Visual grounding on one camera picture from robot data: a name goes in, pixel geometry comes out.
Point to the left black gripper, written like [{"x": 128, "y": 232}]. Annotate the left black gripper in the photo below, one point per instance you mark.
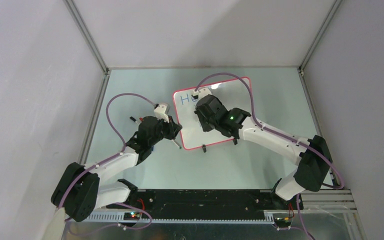
[{"x": 173, "y": 128}]

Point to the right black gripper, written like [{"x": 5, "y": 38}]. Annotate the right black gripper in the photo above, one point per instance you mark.
[{"x": 205, "y": 127}]

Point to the pink framed whiteboard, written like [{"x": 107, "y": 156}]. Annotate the pink framed whiteboard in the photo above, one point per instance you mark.
[{"x": 231, "y": 92}]

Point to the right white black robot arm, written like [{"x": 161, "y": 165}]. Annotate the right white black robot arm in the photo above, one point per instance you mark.
[{"x": 311, "y": 156}]

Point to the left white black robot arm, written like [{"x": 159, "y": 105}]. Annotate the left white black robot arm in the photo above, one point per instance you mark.
[{"x": 82, "y": 189}]

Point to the green capped marker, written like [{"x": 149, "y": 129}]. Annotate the green capped marker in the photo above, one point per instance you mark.
[{"x": 177, "y": 144}]

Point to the black capped marker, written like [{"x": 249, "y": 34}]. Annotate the black capped marker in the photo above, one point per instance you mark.
[{"x": 134, "y": 120}]

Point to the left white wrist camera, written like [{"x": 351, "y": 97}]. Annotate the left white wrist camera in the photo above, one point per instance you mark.
[{"x": 161, "y": 111}]

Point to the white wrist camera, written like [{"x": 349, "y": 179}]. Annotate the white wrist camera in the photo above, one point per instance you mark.
[
  {"x": 161, "y": 111},
  {"x": 200, "y": 93}
]

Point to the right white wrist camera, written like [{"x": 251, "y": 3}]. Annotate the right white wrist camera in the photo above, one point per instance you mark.
[{"x": 200, "y": 93}]

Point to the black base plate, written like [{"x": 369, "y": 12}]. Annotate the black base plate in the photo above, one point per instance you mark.
[{"x": 212, "y": 204}]

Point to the grey slotted cable duct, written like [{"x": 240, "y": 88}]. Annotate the grey slotted cable duct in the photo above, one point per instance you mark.
[{"x": 126, "y": 217}]

